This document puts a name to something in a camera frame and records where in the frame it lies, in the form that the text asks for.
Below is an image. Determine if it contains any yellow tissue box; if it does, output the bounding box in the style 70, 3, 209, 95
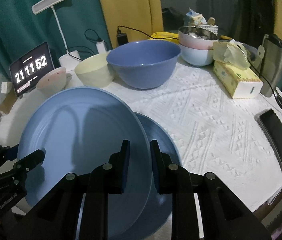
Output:
213, 40, 263, 99

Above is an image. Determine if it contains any white phone charger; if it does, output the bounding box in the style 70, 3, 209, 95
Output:
96, 40, 107, 54

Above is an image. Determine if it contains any white perforated basket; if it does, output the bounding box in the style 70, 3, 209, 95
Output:
189, 22, 219, 35

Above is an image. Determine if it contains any cream bowl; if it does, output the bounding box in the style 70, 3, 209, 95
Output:
74, 53, 114, 88

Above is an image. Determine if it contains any yellow snack bag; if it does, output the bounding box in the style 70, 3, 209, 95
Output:
149, 31, 179, 44

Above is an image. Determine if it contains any white desk lamp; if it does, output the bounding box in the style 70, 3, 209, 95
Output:
31, 0, 83, 68

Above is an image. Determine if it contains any teal curtain left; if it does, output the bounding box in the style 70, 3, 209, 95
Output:
0, 0, 112, 78

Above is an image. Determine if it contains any cardboard box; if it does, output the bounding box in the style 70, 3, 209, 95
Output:
0, 89, 17, 115

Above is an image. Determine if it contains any tablet showing clock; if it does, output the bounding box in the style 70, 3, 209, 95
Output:
9, 42, 55, 97

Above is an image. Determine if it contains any blue plate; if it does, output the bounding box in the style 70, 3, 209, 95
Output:
121, 113, 181, 239
18, 87, 152, 239

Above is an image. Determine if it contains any black power adapter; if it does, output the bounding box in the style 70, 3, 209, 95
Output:
116, 30, 129, 46

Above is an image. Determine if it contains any white tablecloth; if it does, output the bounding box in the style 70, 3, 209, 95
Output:
69, 60, 282, 211

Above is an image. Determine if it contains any black charging cable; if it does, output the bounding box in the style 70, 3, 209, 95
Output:
248, 60, 282, 156

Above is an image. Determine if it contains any steel bowl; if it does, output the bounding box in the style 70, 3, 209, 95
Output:
178, 26, 218, 41

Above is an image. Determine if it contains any small white box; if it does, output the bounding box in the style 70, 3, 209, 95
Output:
1, 81, 12, 94

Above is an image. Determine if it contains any light blue bowl in stack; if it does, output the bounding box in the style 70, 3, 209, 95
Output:
179, 44, 214, 67

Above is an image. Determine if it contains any pink bowl in stack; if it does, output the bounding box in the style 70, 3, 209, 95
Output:
178, 33, 215, 50

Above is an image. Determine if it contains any pink strawberry bowl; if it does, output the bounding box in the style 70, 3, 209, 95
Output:
36, 67, 66, 98

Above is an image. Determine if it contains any yellow curtain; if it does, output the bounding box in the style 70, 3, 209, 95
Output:
100, 0, 164, 48

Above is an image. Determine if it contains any large blue bowl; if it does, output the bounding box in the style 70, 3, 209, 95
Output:
106, 40, 181, 89

